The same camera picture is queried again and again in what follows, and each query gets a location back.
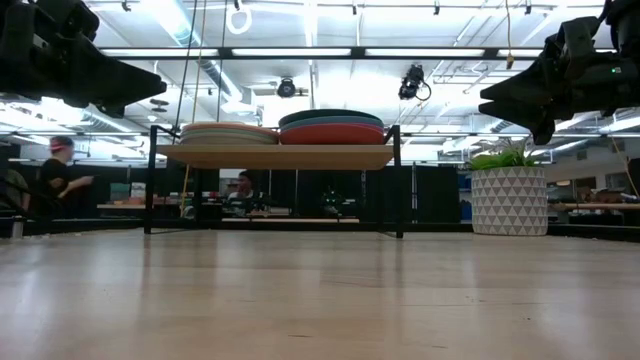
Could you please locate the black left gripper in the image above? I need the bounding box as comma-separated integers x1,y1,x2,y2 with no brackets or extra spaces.
0,0,168,119

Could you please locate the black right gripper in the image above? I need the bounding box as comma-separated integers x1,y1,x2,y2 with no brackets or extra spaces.
477,16,640,147

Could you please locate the pale peach plate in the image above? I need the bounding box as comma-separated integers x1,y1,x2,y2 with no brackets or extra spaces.
180,121,280,135

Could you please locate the off-white plate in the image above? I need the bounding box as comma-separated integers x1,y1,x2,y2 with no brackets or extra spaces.
180,133,280,147

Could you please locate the light blue plate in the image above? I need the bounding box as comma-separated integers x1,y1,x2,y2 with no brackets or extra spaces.
279,115,386,134

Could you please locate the orange-red plate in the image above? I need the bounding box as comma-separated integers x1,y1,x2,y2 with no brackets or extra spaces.
279,123,386,147

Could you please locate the green plant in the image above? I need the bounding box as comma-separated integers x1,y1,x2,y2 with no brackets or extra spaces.
468,139,542,172

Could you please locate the white triangle-patterned planter pot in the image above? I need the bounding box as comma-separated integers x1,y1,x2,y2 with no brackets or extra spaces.
470,165,549,237

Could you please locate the person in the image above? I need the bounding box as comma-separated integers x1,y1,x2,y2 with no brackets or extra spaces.
226,169,267,217
37,135,96,222

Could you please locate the wooden workbench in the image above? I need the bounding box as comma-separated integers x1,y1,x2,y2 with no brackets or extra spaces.
549,201,640,212

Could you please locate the round black ceiling fixture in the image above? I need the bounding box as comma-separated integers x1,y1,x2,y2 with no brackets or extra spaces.
276,76,298,99

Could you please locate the black overhead camera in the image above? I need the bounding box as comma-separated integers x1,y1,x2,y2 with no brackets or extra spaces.
397,63,433,102

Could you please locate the black table edge rail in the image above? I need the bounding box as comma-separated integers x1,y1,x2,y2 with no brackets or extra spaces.
0,217,474,237

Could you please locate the white hanging ring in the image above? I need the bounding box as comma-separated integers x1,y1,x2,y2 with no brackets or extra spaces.
225,3,254,36

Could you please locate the black overhead frame bar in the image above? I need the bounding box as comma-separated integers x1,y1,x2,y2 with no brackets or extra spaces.
97,46,546,61

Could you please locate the wooden shelf with black frame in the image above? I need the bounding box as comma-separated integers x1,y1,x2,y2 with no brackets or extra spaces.
143,124,405,240

